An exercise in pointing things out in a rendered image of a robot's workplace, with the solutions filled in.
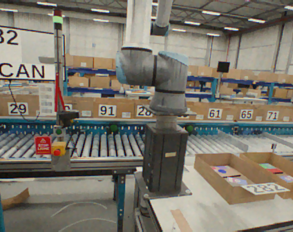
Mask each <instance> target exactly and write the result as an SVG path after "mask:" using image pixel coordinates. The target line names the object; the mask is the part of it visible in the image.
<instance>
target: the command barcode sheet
mask: <svg viewBox="0 0 293 232"><path fill-rule="evenodd" d="M38 85H39V111H40V115H55V97H54V88H55V85H54V84H47V83H38Z"/></svg>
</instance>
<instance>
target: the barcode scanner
mask: <svg viewBox="0 0 293 232"><path fill-rule="evenodd" d="M76 118H77V119H78V118H80V110H62V111H61V112H60V113H59V119H60V120H62V122H63V123H64V126H62V128H67V127H69V126H71V124H72V123H73V119H76Z"/></svg>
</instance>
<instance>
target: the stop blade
mask: <svg viewBox="0 0 293 232"><path fill-rule="evenodd" d="M217 136H219V138H221V139H224V140H225V141H227V142H229V143H230V144H232V145H234V146H235V147H237V148H239V149H240V150H242V151H244V152H246V153H247V150H248V148H249V146H248V145H247V144H244V143H243V142H241V141H239V140H238V139H235V138H234V137H232V136H230V135H228V134H226V133H224V132H222V131H220V130H218V134H217Z"/></svg>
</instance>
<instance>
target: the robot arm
mask: <svg viewBox="0 0 293 232"><path fill-rule="evenodd" d="M172 2H173V0H158V7H157V15H156V19H155V21H151V11H152V0H128V9H127V18H126V43H125V44H124V45H123V46H122V47H121V52H117V53H116V75H117V80H118V81H119V83H120V84H127V85H138V86H150V87H155V92H154V96H153V98H152V99H151V102H150V104H149V108H150V109H152V110H157V111H160V112H167V113H185V112H187V102H186V98H185V91H186V83H187V72H188V67H189V58H188V56H186V55H184V54H182V53H179V52H172V51H159V52H158V55H153V49H152V48H151V47H150V46H149V35H154V36H160V37H167V35H168V34H169V29H170V23H169V17H170V12H171V5H172Z"/></svg>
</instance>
